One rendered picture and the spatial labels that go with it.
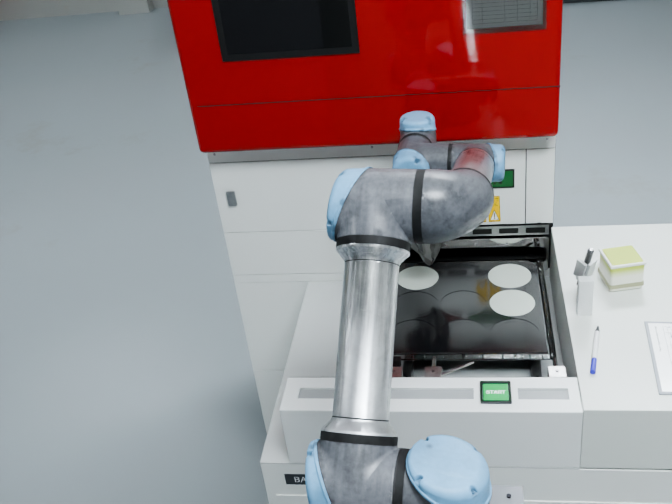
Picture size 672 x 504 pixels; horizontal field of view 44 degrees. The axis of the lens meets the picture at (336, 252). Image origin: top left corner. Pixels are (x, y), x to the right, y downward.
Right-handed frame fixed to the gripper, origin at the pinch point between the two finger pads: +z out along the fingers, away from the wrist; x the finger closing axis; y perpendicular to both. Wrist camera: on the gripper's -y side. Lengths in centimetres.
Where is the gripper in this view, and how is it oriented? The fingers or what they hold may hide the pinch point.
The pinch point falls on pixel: (431, 261)
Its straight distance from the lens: 189.9
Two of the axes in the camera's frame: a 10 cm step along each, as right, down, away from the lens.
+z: 1.1, 8.4, 5.3
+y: -6.0, -3.7, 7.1
